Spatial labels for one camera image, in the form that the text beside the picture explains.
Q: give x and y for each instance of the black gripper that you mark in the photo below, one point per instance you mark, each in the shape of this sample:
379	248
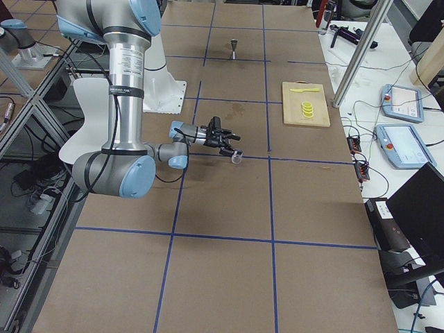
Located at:
211	141

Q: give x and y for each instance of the steel jigger measuring cup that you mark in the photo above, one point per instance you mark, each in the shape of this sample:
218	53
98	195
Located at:
233	44

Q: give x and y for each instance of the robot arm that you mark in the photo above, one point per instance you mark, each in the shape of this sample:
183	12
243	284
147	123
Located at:
107	154
15	35

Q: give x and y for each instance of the bamboo cutting board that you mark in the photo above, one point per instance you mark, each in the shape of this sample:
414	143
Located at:
292	105

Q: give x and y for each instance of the yellow plastic knife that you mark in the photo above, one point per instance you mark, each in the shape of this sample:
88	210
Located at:
301	90

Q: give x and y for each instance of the white chair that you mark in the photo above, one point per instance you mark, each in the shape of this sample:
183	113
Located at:
93	98

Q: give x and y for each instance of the clear water bottle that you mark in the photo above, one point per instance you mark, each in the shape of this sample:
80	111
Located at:
326	13

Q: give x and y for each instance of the teach pendant near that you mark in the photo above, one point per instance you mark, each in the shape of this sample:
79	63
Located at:
403	146

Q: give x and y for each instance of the teach pendant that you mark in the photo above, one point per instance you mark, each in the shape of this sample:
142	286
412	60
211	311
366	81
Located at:
404	103
403	146

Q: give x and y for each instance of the teach pendant far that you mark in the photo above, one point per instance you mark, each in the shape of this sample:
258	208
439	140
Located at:
404	103

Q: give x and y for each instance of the black box with label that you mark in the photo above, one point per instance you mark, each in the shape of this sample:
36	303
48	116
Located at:
388	234

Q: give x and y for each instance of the black monitor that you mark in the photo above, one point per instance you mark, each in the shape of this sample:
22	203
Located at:
417	207

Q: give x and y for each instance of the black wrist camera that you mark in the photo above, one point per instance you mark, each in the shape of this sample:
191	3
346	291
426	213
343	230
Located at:
214	125

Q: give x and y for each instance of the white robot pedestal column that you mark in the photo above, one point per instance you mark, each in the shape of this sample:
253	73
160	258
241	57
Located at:
162	92

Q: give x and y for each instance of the black handle tool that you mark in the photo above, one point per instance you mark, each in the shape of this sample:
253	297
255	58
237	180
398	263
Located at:
344	32

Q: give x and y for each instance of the aluminium frame post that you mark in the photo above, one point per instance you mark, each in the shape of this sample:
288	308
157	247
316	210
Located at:
372	27

